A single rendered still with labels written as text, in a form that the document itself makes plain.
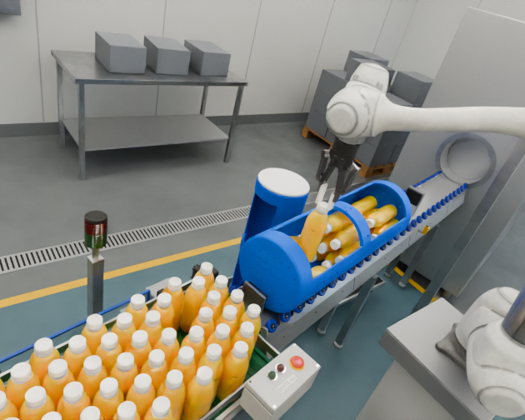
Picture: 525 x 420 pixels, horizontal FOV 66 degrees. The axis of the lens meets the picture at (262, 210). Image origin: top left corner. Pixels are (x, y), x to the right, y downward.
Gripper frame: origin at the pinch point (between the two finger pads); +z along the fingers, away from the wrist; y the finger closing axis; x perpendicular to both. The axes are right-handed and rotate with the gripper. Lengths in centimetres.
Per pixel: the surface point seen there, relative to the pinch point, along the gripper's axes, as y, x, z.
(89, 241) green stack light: 39, 57, 22
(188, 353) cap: -5, 54, 29
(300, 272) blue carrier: -5.9, 10.9, 22.2
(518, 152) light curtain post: -27, -130, -5
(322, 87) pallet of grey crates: 231, -349, 70
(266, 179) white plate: 58, -46, 37
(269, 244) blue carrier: 7.7, 11.9, 19.8
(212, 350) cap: -8, 48, 29
